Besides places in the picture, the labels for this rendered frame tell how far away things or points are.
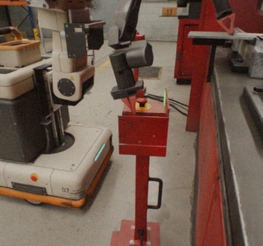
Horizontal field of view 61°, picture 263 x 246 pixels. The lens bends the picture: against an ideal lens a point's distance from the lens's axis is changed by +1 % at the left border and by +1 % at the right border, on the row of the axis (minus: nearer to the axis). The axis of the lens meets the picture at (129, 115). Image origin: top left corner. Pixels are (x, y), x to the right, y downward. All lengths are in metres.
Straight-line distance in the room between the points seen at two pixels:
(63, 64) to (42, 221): 0.89
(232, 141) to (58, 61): 0.96
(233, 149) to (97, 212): 1.13
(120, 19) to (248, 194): 0.54
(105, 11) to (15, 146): 7.60
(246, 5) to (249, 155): 1.66
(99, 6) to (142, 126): 8.13
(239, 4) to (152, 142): 1.49
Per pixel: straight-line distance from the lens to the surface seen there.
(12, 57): 1.39
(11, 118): 1.32
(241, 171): 0.41
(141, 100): 0.81
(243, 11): 2.03
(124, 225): 1.26
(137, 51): 0.64
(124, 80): 0.68
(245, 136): 0.52
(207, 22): 2.01
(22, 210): 1.62
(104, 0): 8.67
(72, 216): 1.49
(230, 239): 0.40
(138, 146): 0.75
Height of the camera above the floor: 1.12
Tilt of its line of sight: 26 degrees down
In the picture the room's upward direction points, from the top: straight up
